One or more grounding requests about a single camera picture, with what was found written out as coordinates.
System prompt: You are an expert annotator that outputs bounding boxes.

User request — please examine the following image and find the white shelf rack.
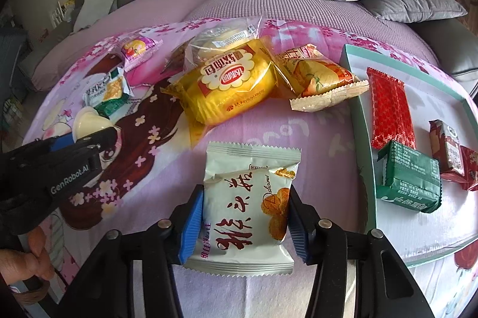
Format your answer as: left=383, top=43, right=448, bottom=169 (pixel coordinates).
left=50, top=0, right=75, bottom=27

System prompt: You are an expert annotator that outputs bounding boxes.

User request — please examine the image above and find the blue storage cabinet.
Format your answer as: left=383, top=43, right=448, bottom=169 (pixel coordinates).
left=0, top=30, right=30, bottom=98

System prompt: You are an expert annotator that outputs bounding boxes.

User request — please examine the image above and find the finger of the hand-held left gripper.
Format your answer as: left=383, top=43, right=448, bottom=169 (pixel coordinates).
left=76, top=126, right=121, bottom=155
left=47, top=133, right=78, bottom=152

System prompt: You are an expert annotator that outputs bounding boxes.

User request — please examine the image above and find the pink snack packet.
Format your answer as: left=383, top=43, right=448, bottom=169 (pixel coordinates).
left=119, top=35, right=164, bottom=71

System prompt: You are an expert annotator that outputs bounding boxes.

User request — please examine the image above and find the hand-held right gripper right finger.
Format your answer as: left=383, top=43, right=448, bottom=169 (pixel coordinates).
left=287, top=187, right=426, bottom=318

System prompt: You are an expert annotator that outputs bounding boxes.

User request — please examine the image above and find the pink sofa cover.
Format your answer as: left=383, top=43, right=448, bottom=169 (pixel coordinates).
left=32, top=0, right=441, bottom=91

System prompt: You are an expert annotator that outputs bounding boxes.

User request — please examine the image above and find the dark red block packet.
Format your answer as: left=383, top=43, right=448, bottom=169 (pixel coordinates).
left=429, top=119, right=469, bottom=184

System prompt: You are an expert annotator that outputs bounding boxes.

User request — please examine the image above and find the red snack packet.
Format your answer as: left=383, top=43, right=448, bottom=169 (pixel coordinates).
left=441, top=145, right=478, bottom=192

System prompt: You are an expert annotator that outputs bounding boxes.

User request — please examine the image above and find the yellow bread packet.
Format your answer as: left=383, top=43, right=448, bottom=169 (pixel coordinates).
left=160, top=36, right=295, bottom=150

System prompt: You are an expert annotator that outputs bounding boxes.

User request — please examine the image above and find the teal-edged box tray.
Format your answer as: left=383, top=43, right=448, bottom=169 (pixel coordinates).
left=341, top=44, right=478, bottom=268

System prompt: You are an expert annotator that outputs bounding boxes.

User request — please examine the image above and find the person's left hand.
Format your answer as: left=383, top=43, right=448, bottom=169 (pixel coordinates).
left=0, top=228, right=56, bottom=288

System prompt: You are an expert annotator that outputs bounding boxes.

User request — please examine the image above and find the green block packet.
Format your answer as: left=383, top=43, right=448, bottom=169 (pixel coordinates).
left=375, top=141, right=443, bottom=215

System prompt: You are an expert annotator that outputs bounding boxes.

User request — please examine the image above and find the brown hair tie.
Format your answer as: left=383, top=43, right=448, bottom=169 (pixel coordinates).
left=9, top=282, right=51, bottom=307

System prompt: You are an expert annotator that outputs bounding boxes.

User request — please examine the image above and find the green and white cracker packet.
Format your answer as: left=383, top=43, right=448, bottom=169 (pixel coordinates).
left=83, top=66, right=133, bottom=117

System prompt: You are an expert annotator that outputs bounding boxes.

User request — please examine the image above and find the light grey cushion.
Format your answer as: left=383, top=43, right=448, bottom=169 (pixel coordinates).
left=73, top=0, right=125, bottom=31

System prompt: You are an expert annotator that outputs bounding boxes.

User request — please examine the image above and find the white snack packet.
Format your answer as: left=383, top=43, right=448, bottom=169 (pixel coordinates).
left=183, top=141, right=302, bottom=277

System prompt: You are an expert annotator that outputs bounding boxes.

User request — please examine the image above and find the orange and beige snack packet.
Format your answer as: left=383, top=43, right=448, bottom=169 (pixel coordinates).
left=272, top=44, right=370, bottom=113

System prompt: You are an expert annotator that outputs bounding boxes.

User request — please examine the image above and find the white jelly cup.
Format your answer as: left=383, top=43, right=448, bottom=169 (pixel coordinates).
left=72, top=106, right=122, bottom=145

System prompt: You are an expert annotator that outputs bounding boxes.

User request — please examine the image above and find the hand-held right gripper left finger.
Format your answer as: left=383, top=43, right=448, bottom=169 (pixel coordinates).
left=65, top=185, right=206, bottom=318

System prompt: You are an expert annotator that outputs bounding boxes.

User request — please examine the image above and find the red patterned wafer packet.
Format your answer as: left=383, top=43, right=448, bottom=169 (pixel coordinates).
left=366, top=67, right=417, bottom=150

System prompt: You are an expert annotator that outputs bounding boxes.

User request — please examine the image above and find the printed cartoon blanket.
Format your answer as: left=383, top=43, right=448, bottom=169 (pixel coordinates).
left=0, top=17, right=478, bottom=318

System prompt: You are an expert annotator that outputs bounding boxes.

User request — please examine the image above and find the clear bag of bread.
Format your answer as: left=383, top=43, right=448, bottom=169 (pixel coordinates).
left=183, top=16, right=264, bottom=70

